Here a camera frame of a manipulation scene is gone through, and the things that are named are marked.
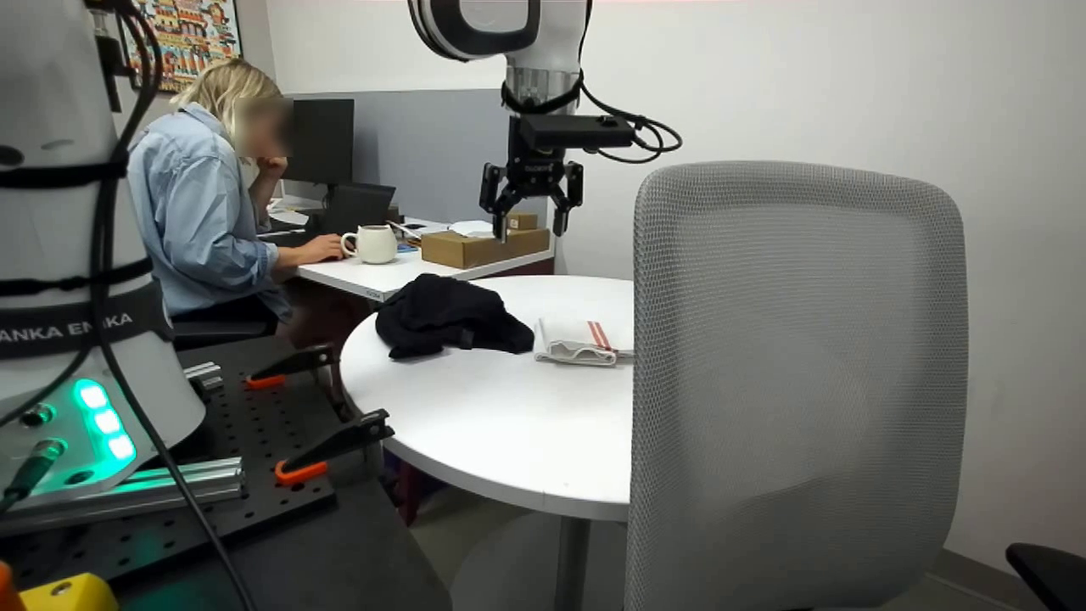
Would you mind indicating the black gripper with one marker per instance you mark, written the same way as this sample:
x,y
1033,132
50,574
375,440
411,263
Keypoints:
x,y
536,159

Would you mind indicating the black t-shirt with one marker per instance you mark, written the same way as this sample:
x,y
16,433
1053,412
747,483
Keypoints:
x,y
444,318

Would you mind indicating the grey mesh chair backrest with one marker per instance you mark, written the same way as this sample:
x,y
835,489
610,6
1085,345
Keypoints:
x,y
791,395

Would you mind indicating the person in blue shirt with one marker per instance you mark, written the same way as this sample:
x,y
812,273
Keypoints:
x,y
199,216

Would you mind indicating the small cardboard box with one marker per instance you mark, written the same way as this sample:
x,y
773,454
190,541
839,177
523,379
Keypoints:
x,y
523,221

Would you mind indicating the white paper sheet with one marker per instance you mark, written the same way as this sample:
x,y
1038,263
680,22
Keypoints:
x,y
469,228

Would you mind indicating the large flat cardboard box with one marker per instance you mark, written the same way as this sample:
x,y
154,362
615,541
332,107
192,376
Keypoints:
x,y
477,251

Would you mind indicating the grey office partition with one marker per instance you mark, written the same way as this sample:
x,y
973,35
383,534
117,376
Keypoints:
x,y
435,146

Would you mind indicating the folded white cloth red stripe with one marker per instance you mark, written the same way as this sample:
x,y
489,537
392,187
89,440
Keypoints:
x,y
581,345

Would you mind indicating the white mug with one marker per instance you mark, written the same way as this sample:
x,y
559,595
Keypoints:
x,y
375,241

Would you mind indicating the white office desk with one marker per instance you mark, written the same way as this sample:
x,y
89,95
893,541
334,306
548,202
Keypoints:
x,y
375,277

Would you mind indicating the black laptop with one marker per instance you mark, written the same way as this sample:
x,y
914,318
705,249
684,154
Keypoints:
x,y
359,204

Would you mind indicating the black computer monitor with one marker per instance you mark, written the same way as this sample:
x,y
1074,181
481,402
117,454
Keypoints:
x,y
323,142

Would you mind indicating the black orange bar clamp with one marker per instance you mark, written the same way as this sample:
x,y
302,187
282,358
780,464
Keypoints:
x,y
291,368
334,445

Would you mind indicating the black office chair seat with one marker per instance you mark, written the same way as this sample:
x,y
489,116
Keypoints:
x,y
221,325

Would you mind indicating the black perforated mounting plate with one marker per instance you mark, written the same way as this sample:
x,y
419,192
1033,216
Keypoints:
x,y
268,454

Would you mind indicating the black chair part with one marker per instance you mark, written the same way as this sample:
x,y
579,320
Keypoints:
x,y
1053,574

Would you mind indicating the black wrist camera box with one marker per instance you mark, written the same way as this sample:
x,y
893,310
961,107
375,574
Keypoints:
x,y
595,134

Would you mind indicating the colourful wall poster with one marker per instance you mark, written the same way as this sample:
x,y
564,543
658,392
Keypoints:
x,y
190,38

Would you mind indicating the aluminium rail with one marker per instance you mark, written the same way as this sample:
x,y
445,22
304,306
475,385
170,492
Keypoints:
x,y
170,479

